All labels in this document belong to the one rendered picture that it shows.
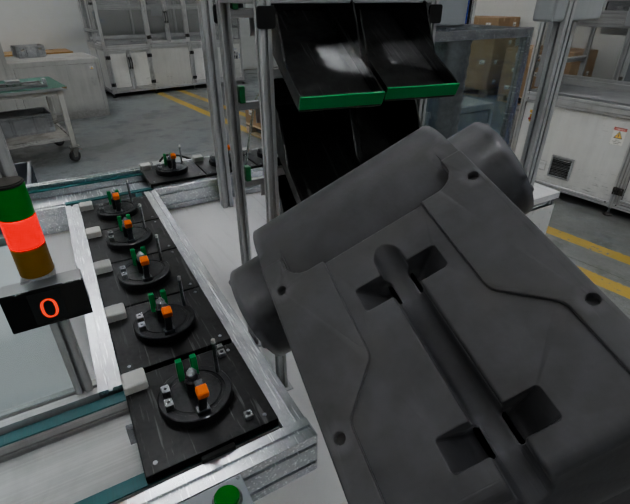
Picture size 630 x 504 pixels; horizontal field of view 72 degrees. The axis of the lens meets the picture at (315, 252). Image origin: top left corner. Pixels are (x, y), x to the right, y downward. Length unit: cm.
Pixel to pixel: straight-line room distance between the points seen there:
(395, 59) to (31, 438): 96
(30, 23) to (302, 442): 1070
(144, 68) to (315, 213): 961
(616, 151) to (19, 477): 436
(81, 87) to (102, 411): 728
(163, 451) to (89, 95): 748
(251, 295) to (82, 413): 87
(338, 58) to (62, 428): 85
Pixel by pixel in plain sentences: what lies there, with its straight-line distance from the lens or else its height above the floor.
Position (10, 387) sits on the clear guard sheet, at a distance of 102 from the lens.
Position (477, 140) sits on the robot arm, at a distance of 16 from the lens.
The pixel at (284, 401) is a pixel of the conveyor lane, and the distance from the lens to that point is 91.
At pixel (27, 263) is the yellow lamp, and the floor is 129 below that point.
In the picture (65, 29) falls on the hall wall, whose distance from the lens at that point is 1124.
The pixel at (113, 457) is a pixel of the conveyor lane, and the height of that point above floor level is 92.
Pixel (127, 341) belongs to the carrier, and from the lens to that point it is 110.
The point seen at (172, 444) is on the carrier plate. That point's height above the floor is 97.
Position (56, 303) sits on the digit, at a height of 121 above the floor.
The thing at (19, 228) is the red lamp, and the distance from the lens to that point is 79.
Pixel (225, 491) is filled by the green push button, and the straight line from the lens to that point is 80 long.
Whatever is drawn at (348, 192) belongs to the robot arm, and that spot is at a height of 159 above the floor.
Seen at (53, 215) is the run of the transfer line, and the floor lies 93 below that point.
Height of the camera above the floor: 165
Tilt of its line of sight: 30 degrees down
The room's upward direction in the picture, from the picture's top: straight up
